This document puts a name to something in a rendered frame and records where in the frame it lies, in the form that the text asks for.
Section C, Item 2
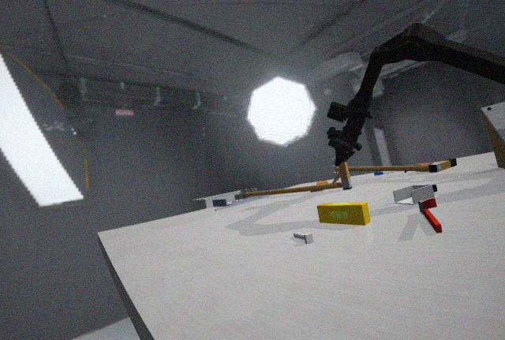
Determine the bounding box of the long tan scraper with black blade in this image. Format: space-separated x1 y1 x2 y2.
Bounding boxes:
234 158 352 200

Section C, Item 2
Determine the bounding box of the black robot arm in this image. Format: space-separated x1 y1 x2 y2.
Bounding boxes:
327 23 505 129

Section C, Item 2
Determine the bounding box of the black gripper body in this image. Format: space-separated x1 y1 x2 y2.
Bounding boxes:
328 125 362 152

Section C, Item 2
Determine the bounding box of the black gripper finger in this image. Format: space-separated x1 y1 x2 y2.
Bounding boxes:
346 150 355 160
335 148 350 166

